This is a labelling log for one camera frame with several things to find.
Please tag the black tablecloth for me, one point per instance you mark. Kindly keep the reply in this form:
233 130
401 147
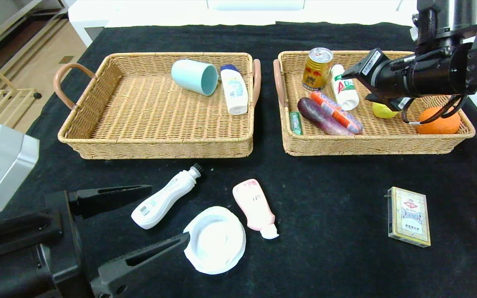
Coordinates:
230 165

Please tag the wicker basket holding teal cup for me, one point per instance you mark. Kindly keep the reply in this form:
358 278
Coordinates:
151 111

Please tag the grey metal shelf unit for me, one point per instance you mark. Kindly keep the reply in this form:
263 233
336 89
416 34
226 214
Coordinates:
6 20

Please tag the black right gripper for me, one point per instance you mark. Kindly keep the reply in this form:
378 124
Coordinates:
372 66

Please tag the orange sausage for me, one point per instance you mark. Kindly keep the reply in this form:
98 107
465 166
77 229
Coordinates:
338 114

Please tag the teal plastic cup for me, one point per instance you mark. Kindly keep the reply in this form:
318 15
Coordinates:
193 75

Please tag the purple eggplant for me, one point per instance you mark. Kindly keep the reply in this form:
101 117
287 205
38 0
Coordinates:
319 118

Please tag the white round plastic plate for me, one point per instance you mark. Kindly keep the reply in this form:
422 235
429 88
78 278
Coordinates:
218 244

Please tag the playing card box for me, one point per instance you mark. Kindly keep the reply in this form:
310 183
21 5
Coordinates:
408 217

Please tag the wicker basket holding fruit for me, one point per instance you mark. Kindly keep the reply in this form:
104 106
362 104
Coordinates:
325 140

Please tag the gold drink can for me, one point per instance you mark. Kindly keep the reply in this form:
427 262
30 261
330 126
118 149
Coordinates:
316 73

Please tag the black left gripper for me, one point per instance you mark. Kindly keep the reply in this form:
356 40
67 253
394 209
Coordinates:
65 244

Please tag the orange fruit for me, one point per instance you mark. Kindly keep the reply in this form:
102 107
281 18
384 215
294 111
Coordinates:
437 124

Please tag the white lotion bottle blue cap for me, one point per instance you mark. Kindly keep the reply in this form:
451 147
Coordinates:
234 92

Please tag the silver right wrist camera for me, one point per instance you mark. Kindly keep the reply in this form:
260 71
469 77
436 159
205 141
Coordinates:
405 102

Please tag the white milk bottle green label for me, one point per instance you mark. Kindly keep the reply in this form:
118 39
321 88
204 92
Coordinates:
344 91

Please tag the cream wooden rack on wheels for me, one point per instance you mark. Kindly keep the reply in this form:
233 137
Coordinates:
19 92

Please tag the white bottle black brush tip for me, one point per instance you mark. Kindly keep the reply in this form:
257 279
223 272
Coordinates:
162 200

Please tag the yellow lemon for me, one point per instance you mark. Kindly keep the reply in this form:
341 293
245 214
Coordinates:
382 111

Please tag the brass floor socket plate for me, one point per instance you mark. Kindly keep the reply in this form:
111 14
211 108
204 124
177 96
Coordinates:
67 60

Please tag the small green gum pack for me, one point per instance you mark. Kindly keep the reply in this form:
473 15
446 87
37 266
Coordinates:
295 123

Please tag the pink tube white cap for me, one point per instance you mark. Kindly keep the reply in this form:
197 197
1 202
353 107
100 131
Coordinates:
254 205

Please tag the white low bench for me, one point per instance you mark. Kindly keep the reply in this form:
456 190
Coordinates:
93 16

